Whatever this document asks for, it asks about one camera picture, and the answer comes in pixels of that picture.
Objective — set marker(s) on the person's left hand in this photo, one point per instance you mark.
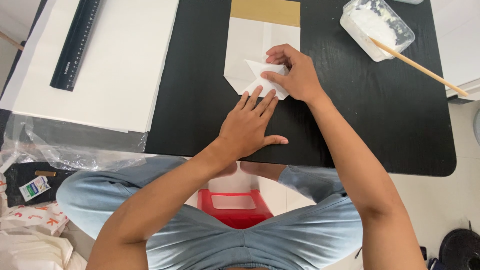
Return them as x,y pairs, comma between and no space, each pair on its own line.
243,131

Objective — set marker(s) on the person's right hand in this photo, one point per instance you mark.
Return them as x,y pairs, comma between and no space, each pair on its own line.
300,78

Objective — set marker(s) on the white paper bag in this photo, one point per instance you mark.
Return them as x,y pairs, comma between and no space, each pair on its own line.
247,45

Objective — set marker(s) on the red plastic stool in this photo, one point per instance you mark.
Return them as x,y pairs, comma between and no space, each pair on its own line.
234,213

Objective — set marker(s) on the clear plastic glue container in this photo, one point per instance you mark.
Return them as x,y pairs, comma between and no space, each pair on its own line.
371,26

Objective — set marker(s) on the person's blue-grey shorts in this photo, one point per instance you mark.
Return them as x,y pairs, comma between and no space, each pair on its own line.
210,243

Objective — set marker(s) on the long wooden stick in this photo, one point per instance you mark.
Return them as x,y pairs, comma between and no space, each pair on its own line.
420,67

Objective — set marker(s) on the clear plastic container edge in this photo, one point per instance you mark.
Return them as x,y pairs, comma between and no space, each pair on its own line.
408,1

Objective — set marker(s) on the stack of white paper sheets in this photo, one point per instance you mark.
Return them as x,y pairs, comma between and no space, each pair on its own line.
120,67

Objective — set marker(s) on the white cabinet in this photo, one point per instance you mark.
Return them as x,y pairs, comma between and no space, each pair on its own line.
459,45

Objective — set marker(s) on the clear plastic wrap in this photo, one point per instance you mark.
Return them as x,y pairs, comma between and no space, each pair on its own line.
75,150

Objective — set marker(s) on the black ruler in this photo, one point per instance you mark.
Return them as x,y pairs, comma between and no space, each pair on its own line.
77,41

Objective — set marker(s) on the small brown cylinder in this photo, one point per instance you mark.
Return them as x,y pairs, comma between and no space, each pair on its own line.
45,173

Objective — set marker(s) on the small white green sachet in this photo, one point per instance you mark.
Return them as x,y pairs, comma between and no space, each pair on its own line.
34,187

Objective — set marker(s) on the black board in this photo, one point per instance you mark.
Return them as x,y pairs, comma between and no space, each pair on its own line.
22,176

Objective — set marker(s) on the white bag with orange print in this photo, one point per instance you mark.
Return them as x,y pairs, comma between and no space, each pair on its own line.
33,219

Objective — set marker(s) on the black fan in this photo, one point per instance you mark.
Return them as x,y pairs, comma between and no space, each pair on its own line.
459,249

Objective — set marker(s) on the pile of white paper bags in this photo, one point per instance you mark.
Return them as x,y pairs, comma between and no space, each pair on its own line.
30,251

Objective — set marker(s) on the thin wooden rod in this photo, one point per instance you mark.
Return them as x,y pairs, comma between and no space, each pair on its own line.
11,40

